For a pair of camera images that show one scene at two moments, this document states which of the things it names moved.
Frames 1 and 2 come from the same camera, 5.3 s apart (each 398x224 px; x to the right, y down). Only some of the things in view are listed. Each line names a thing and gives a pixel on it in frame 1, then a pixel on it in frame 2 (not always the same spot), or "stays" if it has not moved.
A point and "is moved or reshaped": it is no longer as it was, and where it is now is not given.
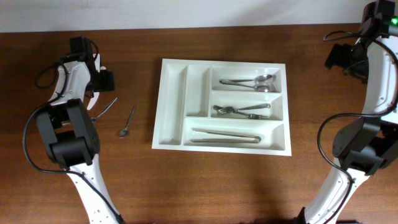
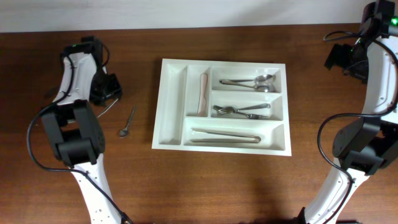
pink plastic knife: (93, 101) is moved or reshaped
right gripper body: (352, 58) stays
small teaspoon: (94, 119) stays
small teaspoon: (123, 133) stays
